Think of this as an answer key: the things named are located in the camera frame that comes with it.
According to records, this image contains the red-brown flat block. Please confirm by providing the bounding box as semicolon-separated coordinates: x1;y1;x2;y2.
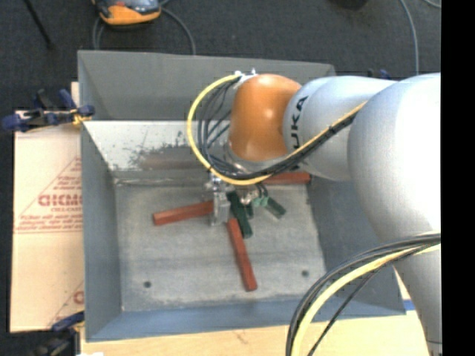
226;217;258;293
152;200;215;226
263;172;312;185

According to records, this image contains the grey metal bin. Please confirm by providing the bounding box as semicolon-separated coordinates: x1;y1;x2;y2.
76;50;406;343

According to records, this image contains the brown cardboard board red print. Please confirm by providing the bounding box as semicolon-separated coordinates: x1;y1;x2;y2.
9;81;86;334

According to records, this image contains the dark green flat block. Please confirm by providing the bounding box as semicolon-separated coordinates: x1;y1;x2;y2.
226;191;254;240
265;196;287;219

